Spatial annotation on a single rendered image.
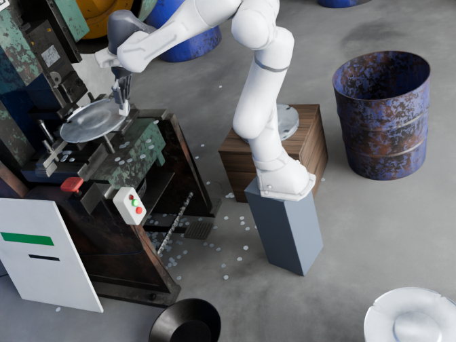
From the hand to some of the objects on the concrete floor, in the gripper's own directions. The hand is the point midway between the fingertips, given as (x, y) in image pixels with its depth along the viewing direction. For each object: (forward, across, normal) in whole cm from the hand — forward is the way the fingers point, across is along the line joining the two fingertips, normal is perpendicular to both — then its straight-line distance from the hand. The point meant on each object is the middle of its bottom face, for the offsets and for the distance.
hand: (123, 107), depth 171 cm
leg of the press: (+92, -27, +3) cm, 96 cm away
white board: (+98, -33, +15) cm, 104 cm away
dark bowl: (+67, -46, -51) cm, 96 cm away
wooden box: (+59, +49, -66) cm, 101 cm away
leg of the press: (+91, +27, +2) cm, 95 cm away
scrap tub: (+38, +68, -112) cm, 136 cm away
